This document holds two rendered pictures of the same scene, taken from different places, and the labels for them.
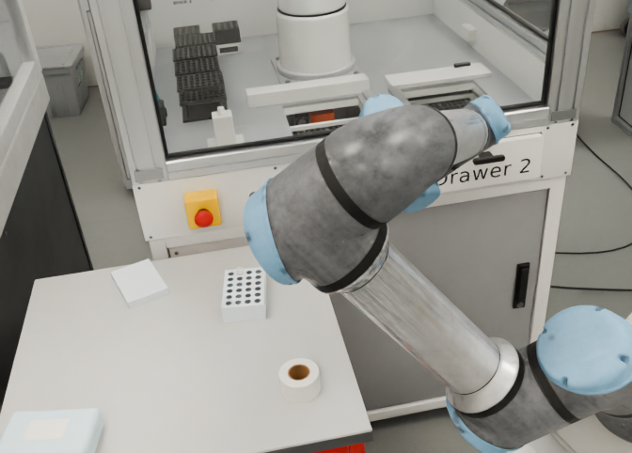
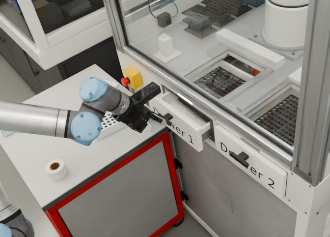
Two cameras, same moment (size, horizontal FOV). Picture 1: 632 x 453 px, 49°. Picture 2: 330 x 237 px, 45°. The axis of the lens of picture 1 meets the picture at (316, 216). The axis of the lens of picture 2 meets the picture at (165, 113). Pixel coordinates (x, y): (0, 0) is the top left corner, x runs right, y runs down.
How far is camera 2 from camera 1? 1.40 m
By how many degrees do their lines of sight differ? 54
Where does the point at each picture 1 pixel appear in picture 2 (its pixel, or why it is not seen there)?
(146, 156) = (118, 40)
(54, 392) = not seen: hidden behind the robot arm
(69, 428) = not seen: hidden behind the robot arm
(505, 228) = (271, 209)
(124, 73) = not seen: outside the picture
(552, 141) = (295, 185)
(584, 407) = not seen: outside the picture
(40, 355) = (53, 92)
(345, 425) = (41, 197)
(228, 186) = (144, 74)
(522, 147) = (268, 170)
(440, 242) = (235, 182)
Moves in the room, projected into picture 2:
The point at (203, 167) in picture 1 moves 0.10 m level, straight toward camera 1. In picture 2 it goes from (135, 59) to (115, 71)
